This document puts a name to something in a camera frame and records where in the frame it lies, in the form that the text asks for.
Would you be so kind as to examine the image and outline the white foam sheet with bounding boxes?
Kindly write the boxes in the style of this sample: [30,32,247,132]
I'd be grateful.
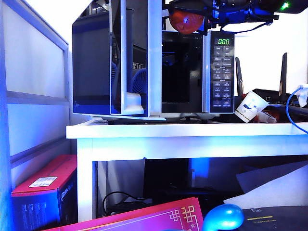
[223,160,308,211]

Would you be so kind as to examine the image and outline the black computer case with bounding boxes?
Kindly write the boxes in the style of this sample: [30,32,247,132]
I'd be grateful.
[143,158,193,205]

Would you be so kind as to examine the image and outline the red snack wrapper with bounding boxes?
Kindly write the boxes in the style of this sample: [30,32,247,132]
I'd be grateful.
[255,109,281,124]

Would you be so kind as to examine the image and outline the black power adapter with cable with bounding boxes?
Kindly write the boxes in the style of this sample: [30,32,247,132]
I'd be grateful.
[103,192,154,216]

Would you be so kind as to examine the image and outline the magenta box gold pattern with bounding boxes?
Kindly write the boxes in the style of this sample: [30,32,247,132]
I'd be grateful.
[44,197,205,231]

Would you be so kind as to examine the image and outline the shiny blue round object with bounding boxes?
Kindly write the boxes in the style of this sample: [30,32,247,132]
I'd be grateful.
[201,204,245,231]

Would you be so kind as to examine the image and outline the blue network cable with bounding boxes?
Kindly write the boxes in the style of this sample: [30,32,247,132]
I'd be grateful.
[286,85,308,134]

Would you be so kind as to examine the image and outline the black silver Midea microwave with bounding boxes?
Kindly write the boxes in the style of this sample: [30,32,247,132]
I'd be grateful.
[89,30,236,125]

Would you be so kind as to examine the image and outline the red black cardboard box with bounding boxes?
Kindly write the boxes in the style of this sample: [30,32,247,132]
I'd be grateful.
[11,154,79,231]

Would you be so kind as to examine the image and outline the black box printed symbols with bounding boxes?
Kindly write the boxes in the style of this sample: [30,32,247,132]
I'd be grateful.
[240,205,308,231]

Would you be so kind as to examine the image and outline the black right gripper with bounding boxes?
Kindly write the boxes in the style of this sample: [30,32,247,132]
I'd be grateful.
[168,0,253,34]

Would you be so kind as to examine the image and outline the white blue paper cup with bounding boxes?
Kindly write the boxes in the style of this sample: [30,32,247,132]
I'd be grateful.
[234,90,270,123]

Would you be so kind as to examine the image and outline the white tape tag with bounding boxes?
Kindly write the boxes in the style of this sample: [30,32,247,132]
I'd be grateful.
[296,84,308,108]

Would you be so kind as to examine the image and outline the black router with antennas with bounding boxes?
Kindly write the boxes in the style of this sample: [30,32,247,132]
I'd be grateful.
[235,52,308,123]

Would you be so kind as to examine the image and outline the orange fruit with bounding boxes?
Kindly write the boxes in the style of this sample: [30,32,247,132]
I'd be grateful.
[169,9,204,35]

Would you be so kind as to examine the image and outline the white table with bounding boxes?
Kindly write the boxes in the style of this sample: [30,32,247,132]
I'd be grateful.
[66,119,308,223]

